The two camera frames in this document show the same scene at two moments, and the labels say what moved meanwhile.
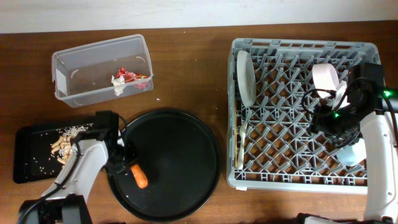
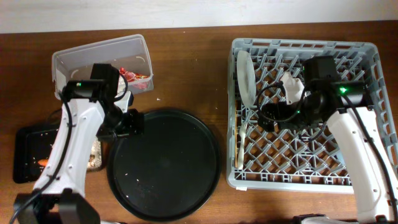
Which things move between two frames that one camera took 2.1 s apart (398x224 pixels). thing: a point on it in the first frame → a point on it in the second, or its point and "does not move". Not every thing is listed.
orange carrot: (140, 179) → (43, 162)
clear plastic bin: (95, 73) does not move
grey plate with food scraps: (246, 78) does not move
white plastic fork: (242, 132) does not move
